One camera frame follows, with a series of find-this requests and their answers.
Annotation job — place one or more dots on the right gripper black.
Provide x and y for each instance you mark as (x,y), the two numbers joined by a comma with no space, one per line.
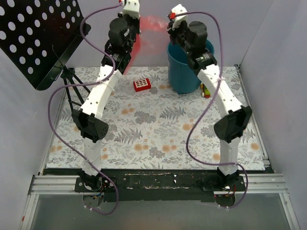
(174,31)

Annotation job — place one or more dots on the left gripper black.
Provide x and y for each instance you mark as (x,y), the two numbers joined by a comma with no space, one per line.
(134,21)

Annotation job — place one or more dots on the red plastic trash bag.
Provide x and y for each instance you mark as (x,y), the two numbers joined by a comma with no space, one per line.
(150,47)

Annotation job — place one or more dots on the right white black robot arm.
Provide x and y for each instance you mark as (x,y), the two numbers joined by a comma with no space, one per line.
(191,38)

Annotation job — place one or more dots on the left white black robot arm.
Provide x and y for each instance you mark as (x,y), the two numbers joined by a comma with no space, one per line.
(89,118)

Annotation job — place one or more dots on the teal plastic trash bin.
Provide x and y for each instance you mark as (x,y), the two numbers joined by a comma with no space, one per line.
(181,78)

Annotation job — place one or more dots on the red white window toy block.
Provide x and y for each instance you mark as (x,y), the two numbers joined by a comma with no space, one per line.
(142,84)

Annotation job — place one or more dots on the colourful toy block car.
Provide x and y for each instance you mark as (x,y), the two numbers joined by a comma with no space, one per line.
(205,92)

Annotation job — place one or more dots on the black perforated music stand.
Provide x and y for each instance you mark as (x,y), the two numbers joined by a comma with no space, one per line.
(39,37)

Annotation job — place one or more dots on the floral patterned table mat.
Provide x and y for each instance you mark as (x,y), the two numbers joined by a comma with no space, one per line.
(148,129)

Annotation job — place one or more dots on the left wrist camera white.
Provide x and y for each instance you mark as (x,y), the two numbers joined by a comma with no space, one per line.
(131,8)

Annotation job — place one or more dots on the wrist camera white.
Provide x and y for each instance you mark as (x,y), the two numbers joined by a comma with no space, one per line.
(131,8)
(176,17)

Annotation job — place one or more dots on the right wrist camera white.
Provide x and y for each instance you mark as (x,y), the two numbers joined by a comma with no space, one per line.
(176,17)

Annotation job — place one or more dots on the aluminium frame rail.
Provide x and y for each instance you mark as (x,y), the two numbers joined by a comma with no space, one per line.
(160,199)

